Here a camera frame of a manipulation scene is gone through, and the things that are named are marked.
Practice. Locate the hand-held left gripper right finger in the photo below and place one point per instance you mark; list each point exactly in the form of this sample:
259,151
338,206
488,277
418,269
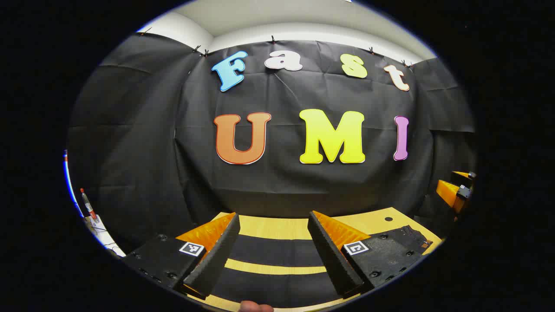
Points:
331,260

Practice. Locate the black backdrop cloth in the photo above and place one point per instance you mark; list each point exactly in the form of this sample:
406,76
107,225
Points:
151,130

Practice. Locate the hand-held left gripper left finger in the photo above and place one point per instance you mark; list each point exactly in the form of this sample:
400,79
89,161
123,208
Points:
217,260

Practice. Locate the white desk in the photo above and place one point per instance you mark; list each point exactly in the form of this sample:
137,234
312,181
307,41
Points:
104,236

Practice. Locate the dark grey jeans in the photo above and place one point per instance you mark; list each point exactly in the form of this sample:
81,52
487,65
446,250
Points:
277,251

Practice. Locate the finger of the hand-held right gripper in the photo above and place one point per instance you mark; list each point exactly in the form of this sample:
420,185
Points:
448,193
463,177

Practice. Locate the clear red-capped water bottle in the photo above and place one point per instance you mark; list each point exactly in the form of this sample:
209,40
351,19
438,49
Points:
89,208

